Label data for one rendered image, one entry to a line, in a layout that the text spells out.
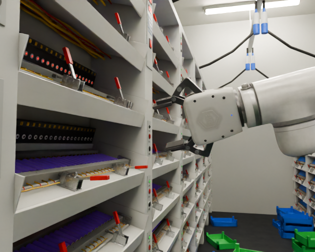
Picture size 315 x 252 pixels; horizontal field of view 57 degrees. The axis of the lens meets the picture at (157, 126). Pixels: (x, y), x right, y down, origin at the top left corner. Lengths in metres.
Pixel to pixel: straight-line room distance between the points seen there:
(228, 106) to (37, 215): 0.37
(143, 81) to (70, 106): 0.48
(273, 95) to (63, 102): 0.37
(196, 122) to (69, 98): 0.24
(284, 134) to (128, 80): 0.60
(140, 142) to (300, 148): 0.56
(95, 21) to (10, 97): 0.33
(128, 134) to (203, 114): 0.47
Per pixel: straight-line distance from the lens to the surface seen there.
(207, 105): 0.56
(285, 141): 0.58
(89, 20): 0.67
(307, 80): 0.57
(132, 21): 1.08
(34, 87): 0.47
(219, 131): 0.57
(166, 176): 1.68
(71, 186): 0.58
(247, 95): 0.56
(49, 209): 0.51
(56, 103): 0.52
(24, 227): 0.47
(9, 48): 0.43
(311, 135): 0.58
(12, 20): 0.45
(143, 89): 1.00
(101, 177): 0.56
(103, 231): 0.87
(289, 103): 0.56
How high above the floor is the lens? 1.01
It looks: 4 degrees up
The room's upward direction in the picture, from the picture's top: straight up
